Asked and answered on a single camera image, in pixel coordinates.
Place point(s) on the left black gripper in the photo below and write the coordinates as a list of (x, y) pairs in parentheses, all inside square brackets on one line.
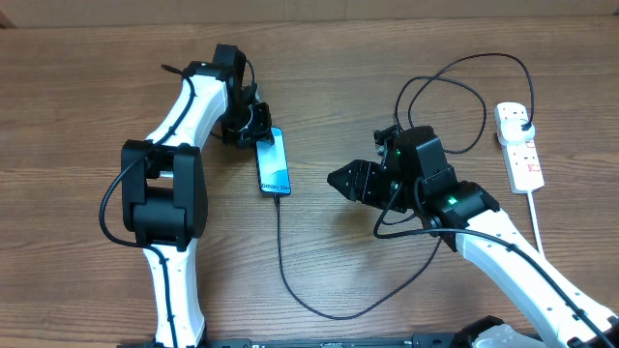
[(260, 130)]

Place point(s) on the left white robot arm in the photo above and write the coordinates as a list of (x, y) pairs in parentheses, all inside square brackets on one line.
[(164, 194)]

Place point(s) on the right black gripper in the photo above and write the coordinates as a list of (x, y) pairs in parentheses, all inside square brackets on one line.
[(365, 189)]

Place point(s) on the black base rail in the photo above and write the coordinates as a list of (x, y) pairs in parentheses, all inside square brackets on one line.
[(489, 331)]

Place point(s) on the Galaxy S24+ smartphone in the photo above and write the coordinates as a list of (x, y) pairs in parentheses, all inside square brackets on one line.
[(272, 166)]

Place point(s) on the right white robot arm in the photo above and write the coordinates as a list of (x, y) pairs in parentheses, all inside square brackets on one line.
[(414, 175)]

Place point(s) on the white charger adapter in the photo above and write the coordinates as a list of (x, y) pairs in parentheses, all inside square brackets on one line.
[(511, 132)]

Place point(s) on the white power strip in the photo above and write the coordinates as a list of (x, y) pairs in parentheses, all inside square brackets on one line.
[(522, 161)]

